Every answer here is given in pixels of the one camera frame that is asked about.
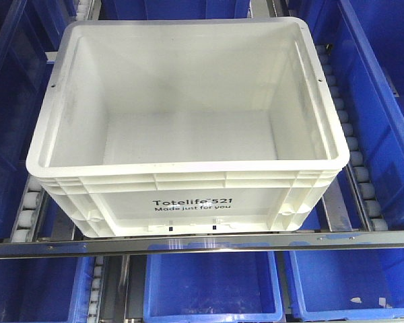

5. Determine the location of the white plastic tote bin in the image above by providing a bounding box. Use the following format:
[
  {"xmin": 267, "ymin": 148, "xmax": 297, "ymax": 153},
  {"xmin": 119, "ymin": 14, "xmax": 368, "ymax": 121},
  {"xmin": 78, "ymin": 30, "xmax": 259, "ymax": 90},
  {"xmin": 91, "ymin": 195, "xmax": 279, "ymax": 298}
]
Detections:
[{"xmin": 26, "ymin": 17, "xmax": 349, "ymax": 238}]

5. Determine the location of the shelf roller track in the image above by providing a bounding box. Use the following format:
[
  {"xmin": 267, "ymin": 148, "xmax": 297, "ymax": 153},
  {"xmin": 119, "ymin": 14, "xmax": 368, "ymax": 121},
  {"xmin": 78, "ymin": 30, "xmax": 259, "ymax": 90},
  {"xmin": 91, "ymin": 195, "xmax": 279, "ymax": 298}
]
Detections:
[
  {"xmin": 9, "ymin": 176, "xmax": 45, "ymax": 243},
  {"xmin": 316, "ymin": 45, "xmax": 389, "ymax": 231}
]

